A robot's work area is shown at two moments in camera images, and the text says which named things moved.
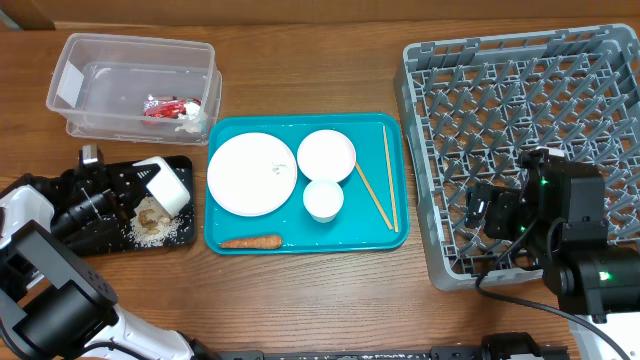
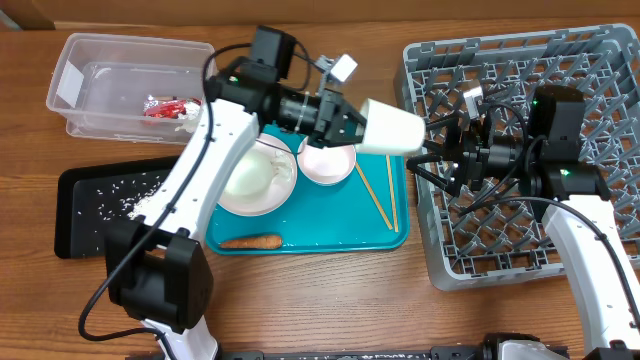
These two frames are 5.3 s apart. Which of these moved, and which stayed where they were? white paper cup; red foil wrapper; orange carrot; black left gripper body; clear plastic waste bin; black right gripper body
Moved: black left gripper body; white paper cup; black right gripper body
Stayed: orange carrot; clear plastic waste bin; red foil wrapper
